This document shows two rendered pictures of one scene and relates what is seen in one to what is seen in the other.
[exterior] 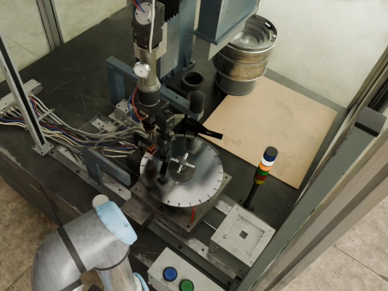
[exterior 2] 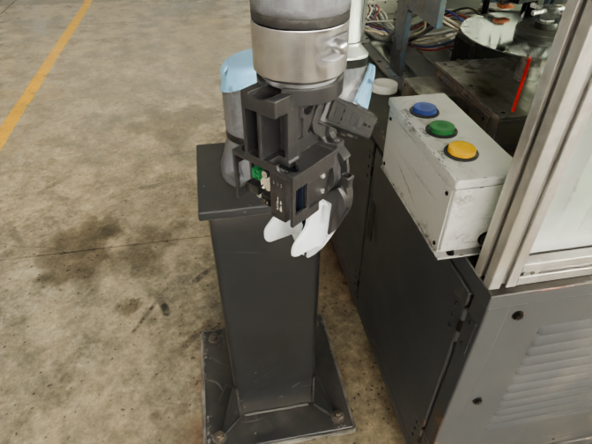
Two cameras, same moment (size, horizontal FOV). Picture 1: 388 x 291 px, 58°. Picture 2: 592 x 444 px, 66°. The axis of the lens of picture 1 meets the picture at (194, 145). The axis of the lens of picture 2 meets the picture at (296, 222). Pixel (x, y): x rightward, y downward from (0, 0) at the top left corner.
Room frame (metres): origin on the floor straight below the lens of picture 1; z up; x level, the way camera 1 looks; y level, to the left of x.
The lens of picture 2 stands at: (-0.28, -0.42, 1.25)
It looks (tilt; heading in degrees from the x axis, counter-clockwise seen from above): 39 degrees down; 51
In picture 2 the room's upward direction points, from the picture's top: straight up
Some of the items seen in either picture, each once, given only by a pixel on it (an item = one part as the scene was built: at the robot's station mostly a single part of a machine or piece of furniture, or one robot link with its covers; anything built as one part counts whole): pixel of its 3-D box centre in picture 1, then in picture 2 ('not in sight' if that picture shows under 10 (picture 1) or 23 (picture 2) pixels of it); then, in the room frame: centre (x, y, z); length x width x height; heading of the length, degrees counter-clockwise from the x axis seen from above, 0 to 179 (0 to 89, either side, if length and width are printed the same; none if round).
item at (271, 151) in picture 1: (270, 153); not in sight; (0.75, -0.27, 1.14); 0.05 x 0.04 x 0.03; 152
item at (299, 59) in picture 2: not in sight; (302, 48); (-0.05, -0.14, 1.13); 0.08 x 0.08 x 0.05
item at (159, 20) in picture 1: (176, 27); not in sight; (0.95, 0.11, 1.45); 0.35 x 0.07 x 0.28; 152
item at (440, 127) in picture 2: (186, 287); (440, 130); (0.32, -0.05, 0.90); 0.04 x 0.04 x 0.02
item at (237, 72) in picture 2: not in sight; (258, 91); (0.16, 0.23, 0.91); 0.13 x 0.12 x 0.14; 134
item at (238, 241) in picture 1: (239, 242); not in sight; (0.54, -0.23, 0.82); 0.18 x 0.18 x 0.15; 62
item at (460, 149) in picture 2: not in sight; (461, 152); (0.29, -0.11, 0.90); 0.04 x 0.04 x 0.02
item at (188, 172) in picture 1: (182, 167); (543, 26); (0.75, 0.03, 0.96); 0.11 x 0.11 x 0.03
